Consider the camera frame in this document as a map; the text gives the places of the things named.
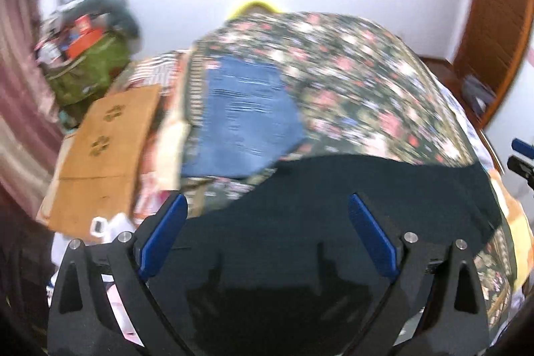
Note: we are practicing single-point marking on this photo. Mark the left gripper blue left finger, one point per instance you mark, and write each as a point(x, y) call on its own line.
point(81, 319)

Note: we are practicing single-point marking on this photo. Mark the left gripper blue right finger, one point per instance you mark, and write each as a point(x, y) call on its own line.
point(434, 303)

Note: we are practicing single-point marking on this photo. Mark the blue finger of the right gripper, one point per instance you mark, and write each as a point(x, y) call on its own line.
point(523, 148)

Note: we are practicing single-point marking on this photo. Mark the black pants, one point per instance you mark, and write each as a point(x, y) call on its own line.
point(282, 271)

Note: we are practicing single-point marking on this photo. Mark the grey bag on floor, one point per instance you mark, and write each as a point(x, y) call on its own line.
point(477, 95)

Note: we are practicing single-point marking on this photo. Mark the wooden lap desk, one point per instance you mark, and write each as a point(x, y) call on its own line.
point(97, 174)

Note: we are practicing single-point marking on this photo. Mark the floral bedspread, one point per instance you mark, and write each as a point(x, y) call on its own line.
point(360, 91)

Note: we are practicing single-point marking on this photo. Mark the brown wooden door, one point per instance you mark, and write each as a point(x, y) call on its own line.
point(494, 41)

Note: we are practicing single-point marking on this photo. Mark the folded blue jeans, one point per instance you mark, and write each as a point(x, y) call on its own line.
point(249, 121)

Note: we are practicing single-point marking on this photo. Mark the striped pink curtain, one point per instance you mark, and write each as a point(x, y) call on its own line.
point(30, 136)

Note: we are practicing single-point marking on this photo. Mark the striped pink pillow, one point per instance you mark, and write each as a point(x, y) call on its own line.
point(162, 70)

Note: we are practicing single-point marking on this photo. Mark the green storage bin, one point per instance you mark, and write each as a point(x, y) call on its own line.
point(88, 76)

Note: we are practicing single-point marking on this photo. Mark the orange red box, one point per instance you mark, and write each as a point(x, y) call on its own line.
point(82, 36)

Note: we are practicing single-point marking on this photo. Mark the grey clothes pile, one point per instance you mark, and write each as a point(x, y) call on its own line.
point(118, 16)

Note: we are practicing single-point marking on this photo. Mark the yellow foam bed rail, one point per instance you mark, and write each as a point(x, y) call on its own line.
point(254, 7)

